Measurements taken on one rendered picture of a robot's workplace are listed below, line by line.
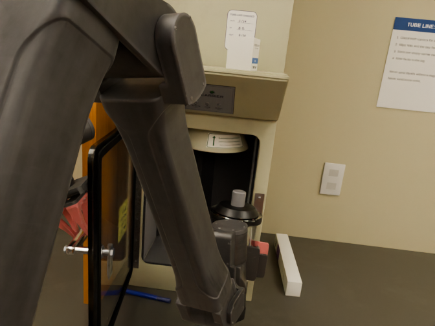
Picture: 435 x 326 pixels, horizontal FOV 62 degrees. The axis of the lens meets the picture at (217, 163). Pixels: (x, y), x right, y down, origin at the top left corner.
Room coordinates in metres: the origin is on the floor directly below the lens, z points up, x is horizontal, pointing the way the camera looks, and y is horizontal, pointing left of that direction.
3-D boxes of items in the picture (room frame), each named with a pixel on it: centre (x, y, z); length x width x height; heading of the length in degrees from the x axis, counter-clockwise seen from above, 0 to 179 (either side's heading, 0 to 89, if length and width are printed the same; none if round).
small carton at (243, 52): (0.74, -0.03, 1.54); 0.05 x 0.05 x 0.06; 72
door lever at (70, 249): (0.57, 0.21, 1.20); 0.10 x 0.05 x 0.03; 2
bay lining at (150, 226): (0.93, 0.03, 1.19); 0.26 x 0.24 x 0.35; 87
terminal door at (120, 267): (0.64, 0.19, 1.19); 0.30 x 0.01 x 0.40; 2
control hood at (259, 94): (0.75, 0.04, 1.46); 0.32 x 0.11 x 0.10; 87
